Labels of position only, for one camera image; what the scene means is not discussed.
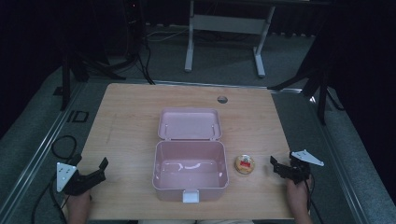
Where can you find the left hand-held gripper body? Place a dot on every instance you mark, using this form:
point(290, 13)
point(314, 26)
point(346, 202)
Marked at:
point(66, 175)

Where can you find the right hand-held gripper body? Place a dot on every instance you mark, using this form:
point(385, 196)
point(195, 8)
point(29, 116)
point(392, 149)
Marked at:
point(297, 172)

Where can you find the round snack cake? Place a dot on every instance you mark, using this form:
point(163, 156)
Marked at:
point(244, 164)

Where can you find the pink plastic storage box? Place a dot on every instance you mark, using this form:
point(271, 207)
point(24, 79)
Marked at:
point(190, 174)

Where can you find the person's right hand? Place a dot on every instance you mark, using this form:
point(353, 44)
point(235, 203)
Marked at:
point(297, 189)

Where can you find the person's left hand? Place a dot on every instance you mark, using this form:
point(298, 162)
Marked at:
point(79, 199)

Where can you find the black metal stand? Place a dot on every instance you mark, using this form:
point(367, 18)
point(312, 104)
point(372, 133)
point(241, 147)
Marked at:
point(66, 84)
point(322, 93)

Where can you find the black computer tower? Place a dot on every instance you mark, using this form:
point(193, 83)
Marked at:
point(134, 28)

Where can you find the white metal desk frame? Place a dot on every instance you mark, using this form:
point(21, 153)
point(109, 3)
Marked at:
point(229, 24)

